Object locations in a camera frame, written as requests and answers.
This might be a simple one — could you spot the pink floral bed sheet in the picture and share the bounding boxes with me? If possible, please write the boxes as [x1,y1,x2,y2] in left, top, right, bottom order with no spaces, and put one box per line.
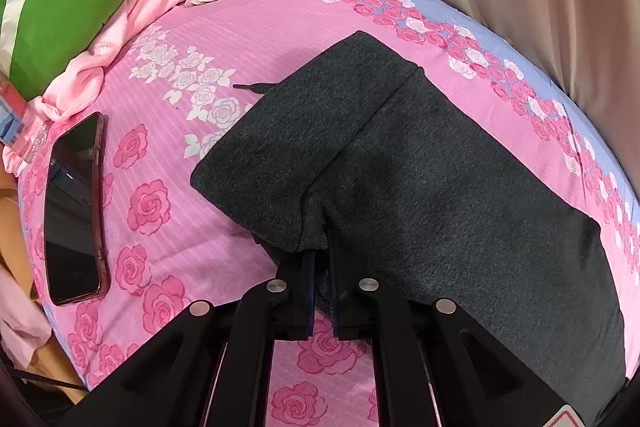
[44,0,639,424]

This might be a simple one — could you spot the light pink blanket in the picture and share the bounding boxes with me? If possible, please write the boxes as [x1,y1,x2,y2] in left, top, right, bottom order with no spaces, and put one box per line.
[2,0,185,176]

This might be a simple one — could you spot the dark grey pants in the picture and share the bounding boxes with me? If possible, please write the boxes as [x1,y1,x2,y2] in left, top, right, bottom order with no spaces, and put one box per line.
[191,32,626,425]

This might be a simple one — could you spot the black smartphone red case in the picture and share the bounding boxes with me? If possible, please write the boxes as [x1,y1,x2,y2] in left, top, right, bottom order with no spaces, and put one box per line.
[43,112,110,306]

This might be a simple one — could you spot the clear plastic water bottle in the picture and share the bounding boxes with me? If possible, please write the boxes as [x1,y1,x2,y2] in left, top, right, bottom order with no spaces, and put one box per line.
[0,75,49,163]

